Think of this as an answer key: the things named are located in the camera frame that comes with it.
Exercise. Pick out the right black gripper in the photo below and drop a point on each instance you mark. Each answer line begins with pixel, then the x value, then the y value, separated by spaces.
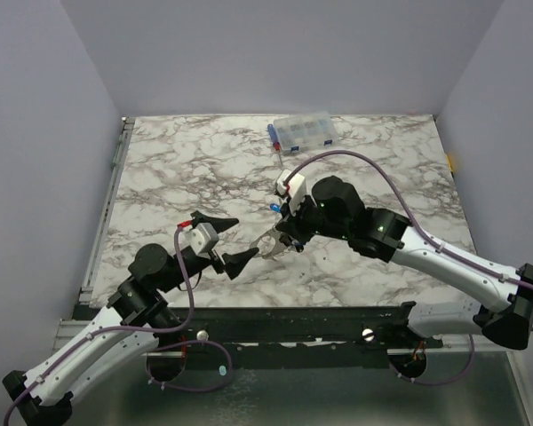
pixel 289 227

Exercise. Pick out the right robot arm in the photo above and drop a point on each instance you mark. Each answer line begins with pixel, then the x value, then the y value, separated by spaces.
pixel 499 303

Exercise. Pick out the black mounting rail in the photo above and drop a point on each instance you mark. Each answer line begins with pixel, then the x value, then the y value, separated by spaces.
pixel 273 338

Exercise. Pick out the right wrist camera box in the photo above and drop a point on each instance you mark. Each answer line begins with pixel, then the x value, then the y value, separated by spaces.
pixel 291 189

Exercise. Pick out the metal side rail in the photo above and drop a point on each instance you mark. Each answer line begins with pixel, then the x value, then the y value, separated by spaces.
pixel 117 164

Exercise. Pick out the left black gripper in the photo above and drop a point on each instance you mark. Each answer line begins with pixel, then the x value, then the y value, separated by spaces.
pixel 234 264

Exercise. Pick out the clear plastic organizer box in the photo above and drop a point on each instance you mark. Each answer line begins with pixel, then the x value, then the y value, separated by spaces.
pixel 295 133

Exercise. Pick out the blue handled screwdriver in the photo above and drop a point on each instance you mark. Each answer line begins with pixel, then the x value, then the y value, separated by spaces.
pixel 275 143

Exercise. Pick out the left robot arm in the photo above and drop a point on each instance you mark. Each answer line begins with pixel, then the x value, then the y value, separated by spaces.
pixel 150 311

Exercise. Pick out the yellow wall clip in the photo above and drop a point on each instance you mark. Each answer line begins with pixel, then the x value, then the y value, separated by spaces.
pixel 452 163

